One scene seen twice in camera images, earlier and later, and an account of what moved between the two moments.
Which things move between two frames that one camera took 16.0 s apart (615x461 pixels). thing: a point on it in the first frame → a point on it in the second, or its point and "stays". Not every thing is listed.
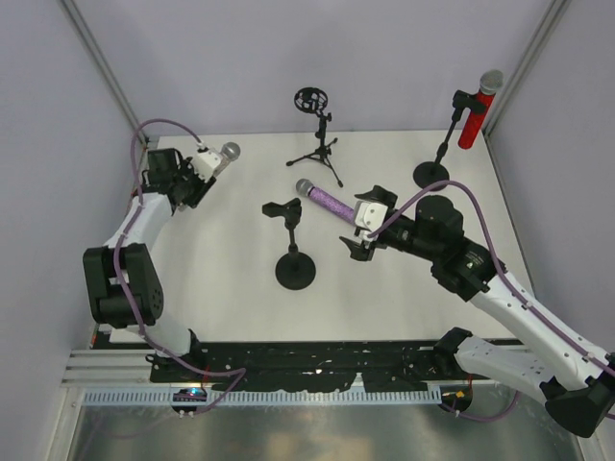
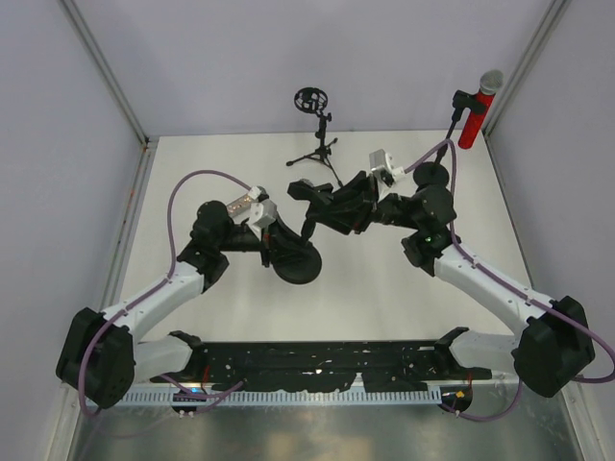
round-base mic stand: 293,270 → 303,264
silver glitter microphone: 230,152 → 238,205
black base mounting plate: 309,366 stays
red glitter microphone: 491,83 stays
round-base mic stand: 433,172 stays
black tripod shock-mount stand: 313,100 stays
